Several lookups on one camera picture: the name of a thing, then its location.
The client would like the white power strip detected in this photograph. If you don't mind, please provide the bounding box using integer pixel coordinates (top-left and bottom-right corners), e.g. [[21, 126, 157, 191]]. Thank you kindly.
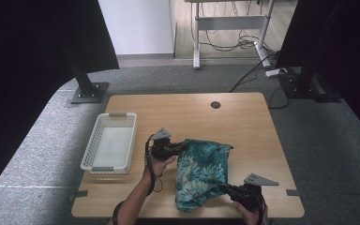
[[264, 67, 288, 78]]

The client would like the long black floor cable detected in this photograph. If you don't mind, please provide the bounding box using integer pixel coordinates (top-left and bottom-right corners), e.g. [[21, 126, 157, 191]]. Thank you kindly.
[[229, 52, 278, 94]]

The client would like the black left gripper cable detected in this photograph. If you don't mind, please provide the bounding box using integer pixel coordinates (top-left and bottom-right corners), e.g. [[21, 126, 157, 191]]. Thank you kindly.
[[144, 133, 164, 197]]

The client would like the black metal stand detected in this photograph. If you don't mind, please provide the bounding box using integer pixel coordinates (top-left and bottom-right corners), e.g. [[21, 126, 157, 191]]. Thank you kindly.
[[60, 46, 111, 105], [279, 0, 343, 103]]

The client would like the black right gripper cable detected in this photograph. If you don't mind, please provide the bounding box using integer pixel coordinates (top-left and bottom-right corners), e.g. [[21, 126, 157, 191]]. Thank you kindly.
[[252, 187, 269, 225]]

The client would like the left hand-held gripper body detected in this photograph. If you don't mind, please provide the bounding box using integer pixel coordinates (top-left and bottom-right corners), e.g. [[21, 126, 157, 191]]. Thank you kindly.
[[149, 127, 180, 162]]

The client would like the person's left hand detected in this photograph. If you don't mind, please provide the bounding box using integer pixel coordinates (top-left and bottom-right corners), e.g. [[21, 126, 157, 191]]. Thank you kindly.
[[142, 149, 178, 180]]

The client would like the teal floral shirt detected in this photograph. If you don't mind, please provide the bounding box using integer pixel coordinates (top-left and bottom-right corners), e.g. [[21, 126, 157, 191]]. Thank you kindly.
[[174, 138, 234, 215]]

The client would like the white desk frame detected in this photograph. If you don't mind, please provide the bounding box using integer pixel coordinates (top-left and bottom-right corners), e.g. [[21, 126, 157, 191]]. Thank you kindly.
[[185, 0, 278, 70]]

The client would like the looped black floor cable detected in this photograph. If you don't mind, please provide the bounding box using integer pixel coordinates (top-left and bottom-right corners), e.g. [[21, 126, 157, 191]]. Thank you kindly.
[[267, 83, 291, 111]]

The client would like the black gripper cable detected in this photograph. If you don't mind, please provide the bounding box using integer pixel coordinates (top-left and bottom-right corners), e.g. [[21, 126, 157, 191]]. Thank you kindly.
[[144, 133, 164, 197], [252, 187, 269, 225]]

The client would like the bundle of black cables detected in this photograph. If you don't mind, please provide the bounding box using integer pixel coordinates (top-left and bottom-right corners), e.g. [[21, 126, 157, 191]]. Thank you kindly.
[[200, 29, 277, 53]]

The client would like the white plastic basket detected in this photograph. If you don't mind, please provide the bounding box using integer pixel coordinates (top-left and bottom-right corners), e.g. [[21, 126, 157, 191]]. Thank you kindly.
[[80, 112, 138, 174]]

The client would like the black forearm strap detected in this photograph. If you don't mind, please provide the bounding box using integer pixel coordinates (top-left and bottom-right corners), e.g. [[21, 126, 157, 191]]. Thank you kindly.
[[112, 201, 124, 225]]

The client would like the black curtain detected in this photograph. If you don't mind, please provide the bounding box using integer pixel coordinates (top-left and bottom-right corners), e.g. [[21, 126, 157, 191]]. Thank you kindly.
[[0, 0, 120, 217], [275, 0, 360, 143]]

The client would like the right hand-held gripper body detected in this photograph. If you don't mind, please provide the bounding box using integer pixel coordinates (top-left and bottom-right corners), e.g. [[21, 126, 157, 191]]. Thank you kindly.
[[229, 172, 280, 213]]

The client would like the person's right hand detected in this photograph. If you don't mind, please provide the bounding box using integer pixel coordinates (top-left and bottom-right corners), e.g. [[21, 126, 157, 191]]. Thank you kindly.
[[232, 200, 269, 225]]

